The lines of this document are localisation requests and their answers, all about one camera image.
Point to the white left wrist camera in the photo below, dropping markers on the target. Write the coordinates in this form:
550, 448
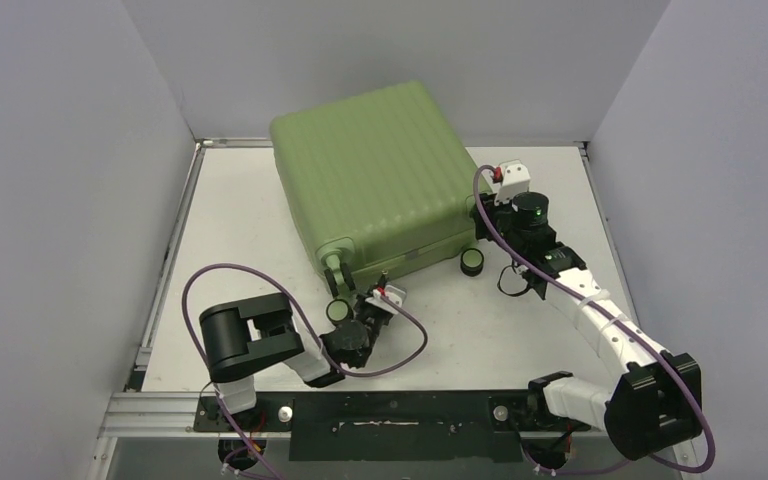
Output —
389, 298

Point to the aluminium frame rail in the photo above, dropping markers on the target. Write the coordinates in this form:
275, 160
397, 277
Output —
152, 414

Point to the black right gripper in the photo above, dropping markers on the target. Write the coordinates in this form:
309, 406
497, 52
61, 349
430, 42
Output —
485, 216

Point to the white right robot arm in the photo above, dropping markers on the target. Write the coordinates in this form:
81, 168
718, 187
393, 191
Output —
655, 401

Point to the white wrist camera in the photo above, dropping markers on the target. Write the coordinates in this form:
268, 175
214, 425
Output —
511, 178
389, 298

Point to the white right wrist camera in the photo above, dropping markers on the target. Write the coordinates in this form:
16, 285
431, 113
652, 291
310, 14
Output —
511, 178

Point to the green suitcase with blue lining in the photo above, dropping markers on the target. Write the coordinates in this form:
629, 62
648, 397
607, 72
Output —
379, 180

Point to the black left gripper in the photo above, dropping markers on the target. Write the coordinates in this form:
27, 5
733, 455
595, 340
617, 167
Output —
363, 303

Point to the middle left suitcase wheel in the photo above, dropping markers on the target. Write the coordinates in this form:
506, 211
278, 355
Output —
339, 280

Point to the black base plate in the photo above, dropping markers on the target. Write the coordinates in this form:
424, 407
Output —
423, 445

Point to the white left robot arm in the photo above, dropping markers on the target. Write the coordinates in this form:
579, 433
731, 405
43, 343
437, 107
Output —
247, 336

